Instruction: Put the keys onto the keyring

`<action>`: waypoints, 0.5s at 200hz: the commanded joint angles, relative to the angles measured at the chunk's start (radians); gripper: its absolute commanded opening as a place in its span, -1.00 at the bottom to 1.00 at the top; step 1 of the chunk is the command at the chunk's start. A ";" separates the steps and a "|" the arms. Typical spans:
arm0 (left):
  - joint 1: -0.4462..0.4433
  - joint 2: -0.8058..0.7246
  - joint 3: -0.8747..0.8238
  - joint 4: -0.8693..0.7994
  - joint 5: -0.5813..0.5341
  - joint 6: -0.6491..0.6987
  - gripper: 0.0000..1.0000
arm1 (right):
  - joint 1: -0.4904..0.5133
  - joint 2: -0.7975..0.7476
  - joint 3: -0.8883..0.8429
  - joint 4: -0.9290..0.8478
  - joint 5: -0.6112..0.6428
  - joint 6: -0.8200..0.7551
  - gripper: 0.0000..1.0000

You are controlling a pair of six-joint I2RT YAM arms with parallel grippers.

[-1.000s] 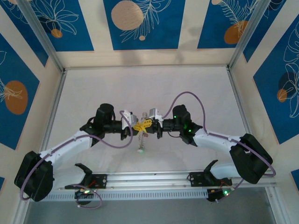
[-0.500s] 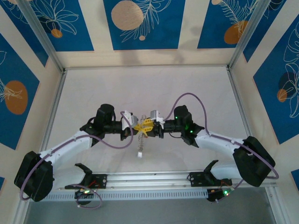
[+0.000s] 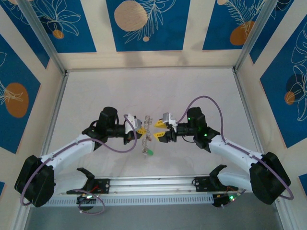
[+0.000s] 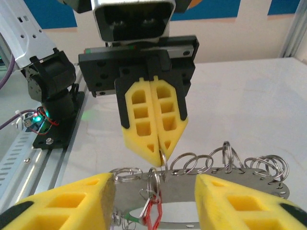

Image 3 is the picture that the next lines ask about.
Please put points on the key with green tag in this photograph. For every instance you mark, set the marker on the key with green tag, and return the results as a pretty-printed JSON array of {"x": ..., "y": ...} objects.
[{"x": 150, "y": 152}]

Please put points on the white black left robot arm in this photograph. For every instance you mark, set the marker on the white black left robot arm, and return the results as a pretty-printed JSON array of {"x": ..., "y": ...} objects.
[{"x": 64, "y": 148}]

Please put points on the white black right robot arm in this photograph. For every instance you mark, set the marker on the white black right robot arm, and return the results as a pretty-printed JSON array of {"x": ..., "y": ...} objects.
[{"x": 235, "y": 149}]

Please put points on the controller board with green light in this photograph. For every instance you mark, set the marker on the controller board with green light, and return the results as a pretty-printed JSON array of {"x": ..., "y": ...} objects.
[
  {"x": 87, "y": 197},
  {"x": 227, "y": 198}
]

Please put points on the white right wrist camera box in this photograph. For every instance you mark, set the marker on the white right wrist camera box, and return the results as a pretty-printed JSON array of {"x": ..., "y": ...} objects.
[{"x": 169, "y": 119}]

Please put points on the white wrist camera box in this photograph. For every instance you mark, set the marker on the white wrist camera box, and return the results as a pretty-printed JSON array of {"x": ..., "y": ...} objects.
[
  {"x": 132, "y": 122},
  {"x": 169, "y": 119}
]

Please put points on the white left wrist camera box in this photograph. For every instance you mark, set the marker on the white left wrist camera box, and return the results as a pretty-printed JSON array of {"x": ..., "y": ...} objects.
[{"x": 132, "y": 122}]

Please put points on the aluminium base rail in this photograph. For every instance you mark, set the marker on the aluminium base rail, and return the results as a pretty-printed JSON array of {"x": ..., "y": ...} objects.
[{"x": 153, "y": 185}]

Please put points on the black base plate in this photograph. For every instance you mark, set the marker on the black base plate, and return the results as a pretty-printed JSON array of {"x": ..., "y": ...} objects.
[
  {"x": 204, "y": 184},
  {"x": 105, "y": 185}
]

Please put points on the aluminium frame post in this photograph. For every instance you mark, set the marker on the aluminium frame post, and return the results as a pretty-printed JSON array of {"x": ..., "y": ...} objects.
[
  {"x": 255, "y": 36},
  {"x": 43, "y": 36}
]

